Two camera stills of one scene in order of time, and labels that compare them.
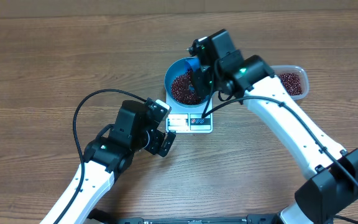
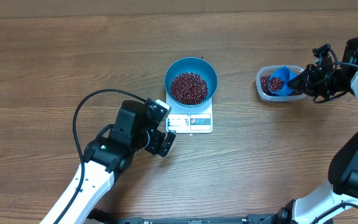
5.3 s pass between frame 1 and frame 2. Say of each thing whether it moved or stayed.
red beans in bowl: stayed
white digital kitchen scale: stayed
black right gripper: moved
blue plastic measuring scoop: moved
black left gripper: stayed
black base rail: stayed
